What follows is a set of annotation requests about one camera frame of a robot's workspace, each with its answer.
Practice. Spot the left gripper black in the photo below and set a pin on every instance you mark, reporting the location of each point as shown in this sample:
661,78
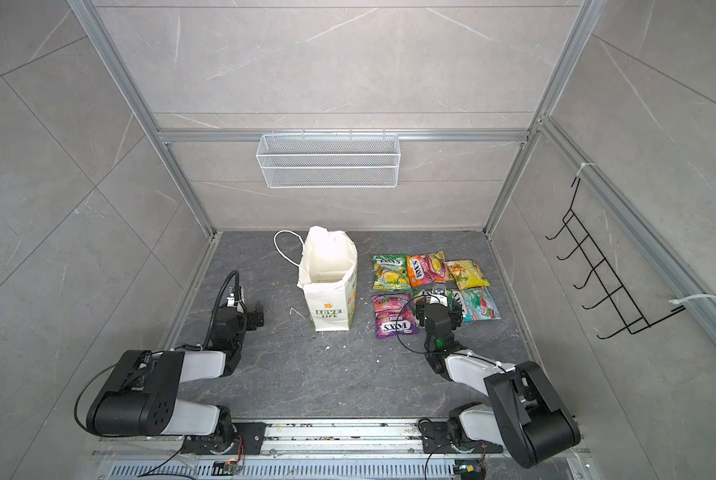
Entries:
250,318

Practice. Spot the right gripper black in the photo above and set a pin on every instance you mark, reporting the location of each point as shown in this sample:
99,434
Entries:
423,309

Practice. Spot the pink snack packet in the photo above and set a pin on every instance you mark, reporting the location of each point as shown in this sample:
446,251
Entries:
394,315

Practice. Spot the yellow snack packet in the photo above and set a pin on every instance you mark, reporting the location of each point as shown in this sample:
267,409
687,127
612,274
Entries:
467,274

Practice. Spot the orange snack packet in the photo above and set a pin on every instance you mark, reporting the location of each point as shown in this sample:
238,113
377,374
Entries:
427,269

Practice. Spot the small green snack packet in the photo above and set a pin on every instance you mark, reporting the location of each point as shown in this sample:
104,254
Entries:
390,272

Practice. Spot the floral paper bag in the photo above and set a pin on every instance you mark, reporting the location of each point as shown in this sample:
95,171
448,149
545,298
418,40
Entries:
327,275

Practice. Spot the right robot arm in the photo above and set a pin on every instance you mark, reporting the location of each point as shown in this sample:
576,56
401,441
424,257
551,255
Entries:
523,413

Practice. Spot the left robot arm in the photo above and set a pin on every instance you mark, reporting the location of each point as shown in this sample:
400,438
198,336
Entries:
140,396

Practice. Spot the small green circuit board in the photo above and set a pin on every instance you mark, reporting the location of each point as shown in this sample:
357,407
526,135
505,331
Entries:
469,470

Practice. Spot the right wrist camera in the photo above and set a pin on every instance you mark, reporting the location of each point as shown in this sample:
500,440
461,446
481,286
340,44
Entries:
437,296

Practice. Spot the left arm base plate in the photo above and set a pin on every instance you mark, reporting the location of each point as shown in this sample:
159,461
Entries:
239,438

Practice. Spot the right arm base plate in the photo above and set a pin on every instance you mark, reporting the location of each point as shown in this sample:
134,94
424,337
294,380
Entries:
437,439

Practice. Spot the aluminium mounting rail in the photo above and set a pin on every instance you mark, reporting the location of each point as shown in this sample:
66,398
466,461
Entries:
346,438

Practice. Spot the white wire mesh basket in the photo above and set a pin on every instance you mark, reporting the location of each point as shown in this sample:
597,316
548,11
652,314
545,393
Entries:
334,160

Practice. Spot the black wire hook rack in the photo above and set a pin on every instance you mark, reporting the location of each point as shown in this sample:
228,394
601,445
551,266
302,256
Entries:
615,295

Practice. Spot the aluminium frame profile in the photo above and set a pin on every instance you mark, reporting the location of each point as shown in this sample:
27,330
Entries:
673,270

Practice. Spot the white cable tie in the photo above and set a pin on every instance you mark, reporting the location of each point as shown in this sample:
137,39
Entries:
693,297

